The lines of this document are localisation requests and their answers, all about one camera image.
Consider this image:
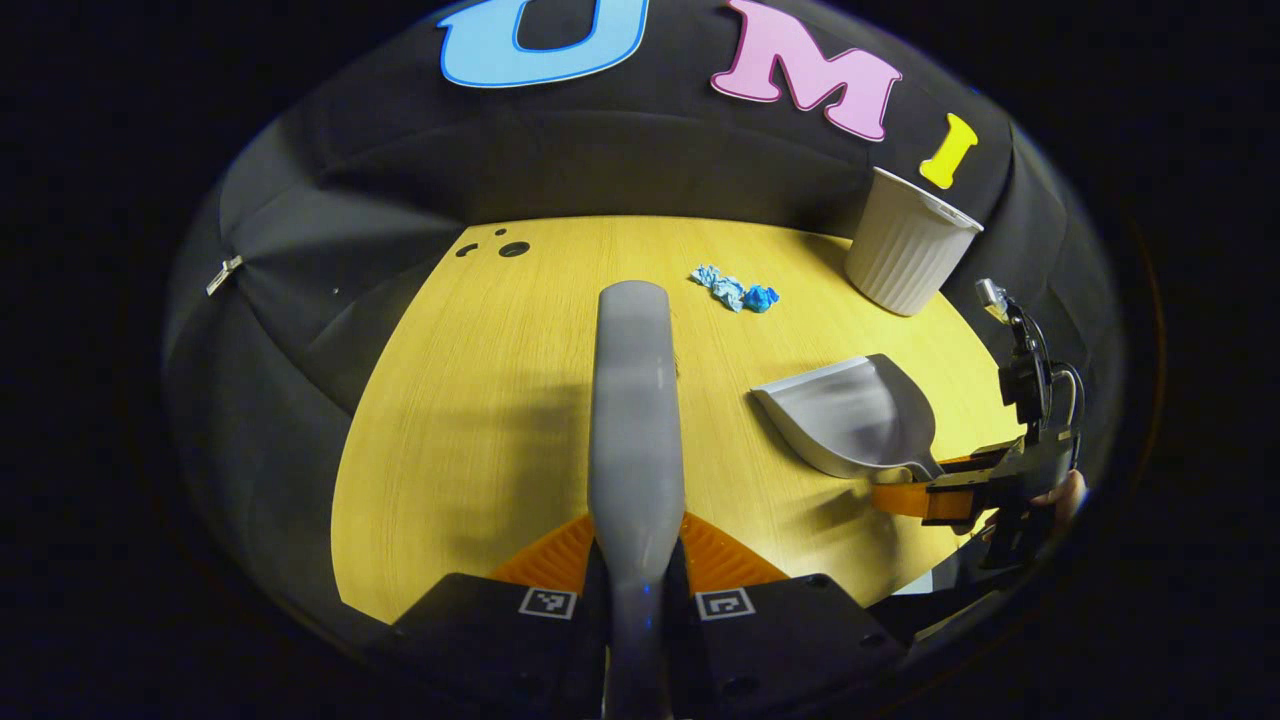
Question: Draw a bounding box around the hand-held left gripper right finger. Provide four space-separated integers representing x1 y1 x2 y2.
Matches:
665 512 908 717

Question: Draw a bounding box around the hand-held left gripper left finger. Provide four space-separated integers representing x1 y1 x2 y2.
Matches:
388 512 611 717

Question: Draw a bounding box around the grey dustpan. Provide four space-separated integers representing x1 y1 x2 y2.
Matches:
750 353 947 483

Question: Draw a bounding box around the white ribbed garbage bin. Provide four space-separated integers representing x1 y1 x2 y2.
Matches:
843 166 985 318

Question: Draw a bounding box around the small grey broom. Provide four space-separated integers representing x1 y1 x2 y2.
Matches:
587 280 689 720

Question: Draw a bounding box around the light blue paper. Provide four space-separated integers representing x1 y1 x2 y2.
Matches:
690 264 747 313

